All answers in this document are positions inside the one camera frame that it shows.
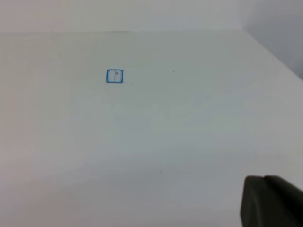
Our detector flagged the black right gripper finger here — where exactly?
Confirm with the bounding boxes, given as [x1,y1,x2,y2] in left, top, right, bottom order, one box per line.
[240,175,303,227]

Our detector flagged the blue square marker sticker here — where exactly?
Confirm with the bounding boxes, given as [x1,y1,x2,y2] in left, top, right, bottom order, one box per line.
[106,69,124,84]

